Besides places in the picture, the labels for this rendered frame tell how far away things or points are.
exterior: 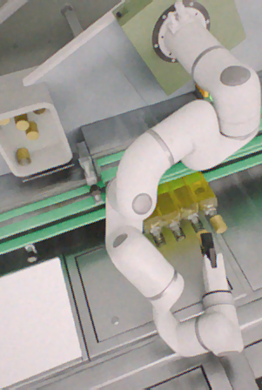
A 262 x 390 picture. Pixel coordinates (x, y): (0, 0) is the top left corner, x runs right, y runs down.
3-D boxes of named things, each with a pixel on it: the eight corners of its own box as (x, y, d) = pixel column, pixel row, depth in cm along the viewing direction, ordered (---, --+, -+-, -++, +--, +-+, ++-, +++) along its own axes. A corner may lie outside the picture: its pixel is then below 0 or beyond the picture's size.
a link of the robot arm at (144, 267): (208, 247, 75) (182, 229, 89) (141, 169, 69) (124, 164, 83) (149, 304, 73) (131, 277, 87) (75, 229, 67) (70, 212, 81)
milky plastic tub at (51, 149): (12, 158, 112) (16, 179, 107) (-22, 100, 94) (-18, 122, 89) (68, 141, 114) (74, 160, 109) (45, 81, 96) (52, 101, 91)
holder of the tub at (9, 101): (19, 168, 116) (23, 186, 112) (-21, 99, 94) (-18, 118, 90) (71, 151, 119) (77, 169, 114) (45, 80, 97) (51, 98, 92)
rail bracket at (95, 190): (87, 184, 113) (98, 217, 105) (74, 146, 99) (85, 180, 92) (97, 181, 113) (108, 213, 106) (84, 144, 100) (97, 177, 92)
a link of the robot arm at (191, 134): (171, 147, 67) (184, 193, 81) (271, 77, 71) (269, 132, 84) (143, 120, 73) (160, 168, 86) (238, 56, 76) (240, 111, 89)
